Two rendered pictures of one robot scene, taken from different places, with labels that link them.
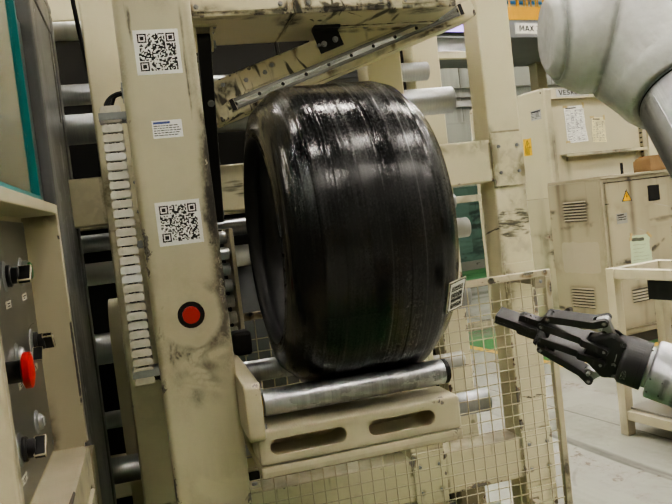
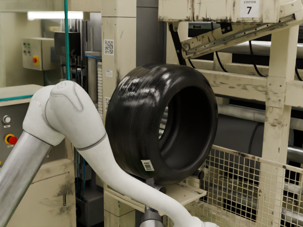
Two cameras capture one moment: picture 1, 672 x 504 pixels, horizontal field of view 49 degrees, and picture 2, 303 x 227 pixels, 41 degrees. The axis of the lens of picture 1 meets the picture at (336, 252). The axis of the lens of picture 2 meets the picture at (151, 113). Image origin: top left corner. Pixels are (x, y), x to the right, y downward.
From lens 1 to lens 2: 1.68 m
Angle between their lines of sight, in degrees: 59
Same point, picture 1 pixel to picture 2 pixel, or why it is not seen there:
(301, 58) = (214, 35)
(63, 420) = (68, 152)
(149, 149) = (105, 79)
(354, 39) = (237, 28)
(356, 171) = (117, 109)
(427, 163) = (138, 113)
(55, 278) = not seen: hidden behind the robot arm
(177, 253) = not seen: hidden behind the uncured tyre
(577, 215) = not seen: outside the picture
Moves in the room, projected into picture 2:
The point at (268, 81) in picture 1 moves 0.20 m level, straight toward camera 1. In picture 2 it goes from (200, 44) to (169, 45)
